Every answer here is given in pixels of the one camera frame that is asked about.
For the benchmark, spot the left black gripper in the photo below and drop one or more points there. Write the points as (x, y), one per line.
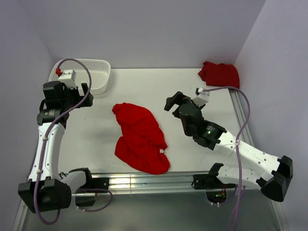
(73, 90)

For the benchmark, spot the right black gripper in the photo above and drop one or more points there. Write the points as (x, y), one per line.
(177, 98)

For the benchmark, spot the bright red t-shirt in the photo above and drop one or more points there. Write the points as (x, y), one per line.
(142, 143)

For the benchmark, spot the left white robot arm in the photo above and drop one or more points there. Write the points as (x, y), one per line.
(44, 189)

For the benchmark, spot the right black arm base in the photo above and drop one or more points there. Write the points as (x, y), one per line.
(216, 191)

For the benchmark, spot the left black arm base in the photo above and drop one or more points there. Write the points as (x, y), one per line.
(87, 195)

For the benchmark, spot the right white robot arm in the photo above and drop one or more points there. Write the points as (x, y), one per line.
(270, 174)

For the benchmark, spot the white perforated plastic basket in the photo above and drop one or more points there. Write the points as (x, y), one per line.
(98, 69)

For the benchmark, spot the dark red t-shirt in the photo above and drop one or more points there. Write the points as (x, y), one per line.
(219, 75)

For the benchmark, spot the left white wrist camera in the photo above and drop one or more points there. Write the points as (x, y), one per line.
(68, 78)

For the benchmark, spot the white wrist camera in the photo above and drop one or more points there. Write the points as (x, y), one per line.
(68, 78)
(201, 98)

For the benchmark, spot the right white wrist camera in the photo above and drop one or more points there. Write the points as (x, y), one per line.
(201, 98)

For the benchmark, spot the right side aluminium rail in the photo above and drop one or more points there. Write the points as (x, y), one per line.
(240, 108)

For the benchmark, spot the aluminium rail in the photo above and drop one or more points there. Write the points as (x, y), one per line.
(240, 108)
(142, 183)

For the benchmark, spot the front aluminium rail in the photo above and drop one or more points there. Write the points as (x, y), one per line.
(142, 183)

